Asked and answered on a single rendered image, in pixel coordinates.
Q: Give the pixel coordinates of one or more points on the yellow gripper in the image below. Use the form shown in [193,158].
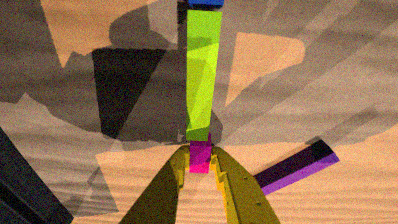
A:
[244,200]

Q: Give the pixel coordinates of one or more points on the small blue block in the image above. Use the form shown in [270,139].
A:
[215,4]

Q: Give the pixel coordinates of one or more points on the magenta rectangular block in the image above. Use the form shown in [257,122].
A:
[200,152]

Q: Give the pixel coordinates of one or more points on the lime green rod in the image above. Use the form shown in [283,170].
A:
[203,32]

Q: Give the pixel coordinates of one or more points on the purple rod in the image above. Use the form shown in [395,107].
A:
[300,165]

